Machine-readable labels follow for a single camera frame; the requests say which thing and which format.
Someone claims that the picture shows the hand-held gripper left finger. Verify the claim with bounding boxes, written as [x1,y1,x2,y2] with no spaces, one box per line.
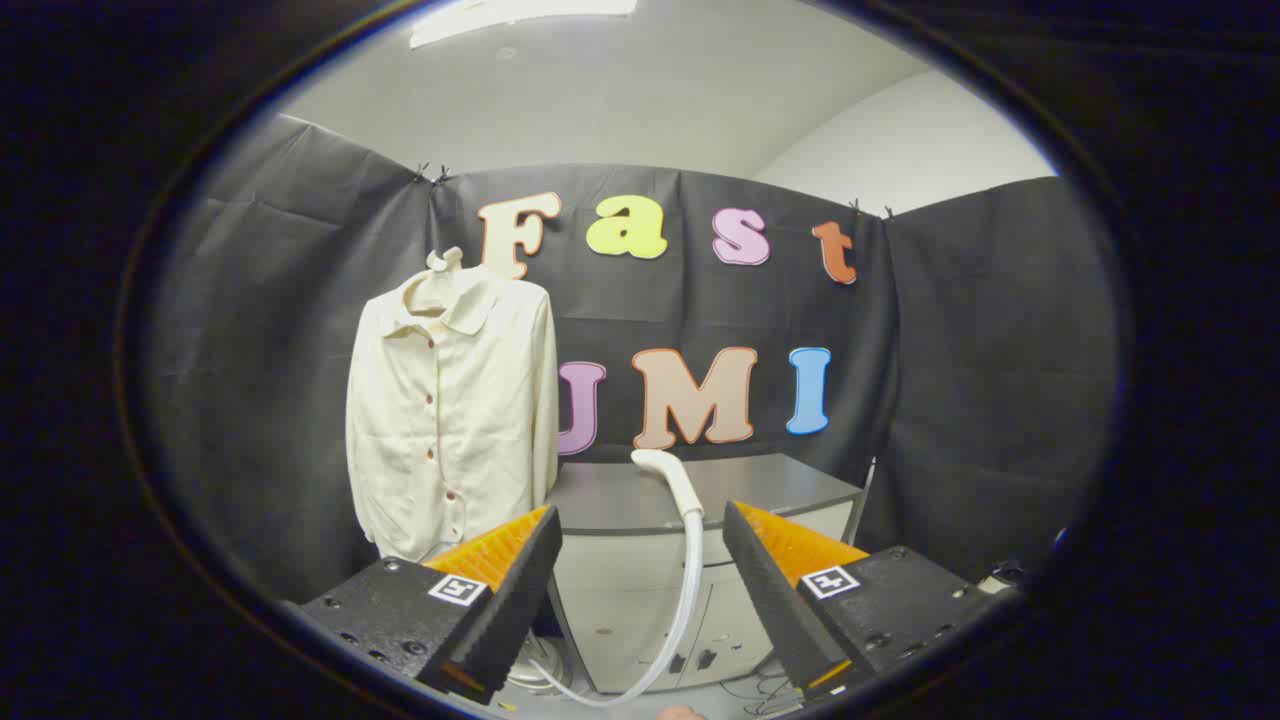
[285,505,564,706]

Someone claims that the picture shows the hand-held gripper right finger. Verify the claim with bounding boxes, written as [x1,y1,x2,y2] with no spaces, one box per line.
[722,500,1021,706]

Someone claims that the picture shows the cream button shirt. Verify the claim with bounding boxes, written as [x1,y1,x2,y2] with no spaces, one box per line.
[345,262,559,563]

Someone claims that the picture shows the round white appliance base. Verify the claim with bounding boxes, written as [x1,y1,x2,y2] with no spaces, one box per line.
[505,640,576,693]

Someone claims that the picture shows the white cabinet with grey top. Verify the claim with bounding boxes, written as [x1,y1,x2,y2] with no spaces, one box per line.
[545,453,866,696]

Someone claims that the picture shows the white plastic hanger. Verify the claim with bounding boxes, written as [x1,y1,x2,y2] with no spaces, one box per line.
[405,247,471,311]

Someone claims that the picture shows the black backdrop cloth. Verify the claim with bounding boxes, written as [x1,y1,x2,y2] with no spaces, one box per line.
[140,113,1121,621]

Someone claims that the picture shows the ceiling light panel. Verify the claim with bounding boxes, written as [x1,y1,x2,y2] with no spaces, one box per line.
[410,0,638,49]

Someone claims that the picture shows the tangle of thin cables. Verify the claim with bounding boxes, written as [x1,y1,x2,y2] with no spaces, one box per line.
[735,668,806,717]

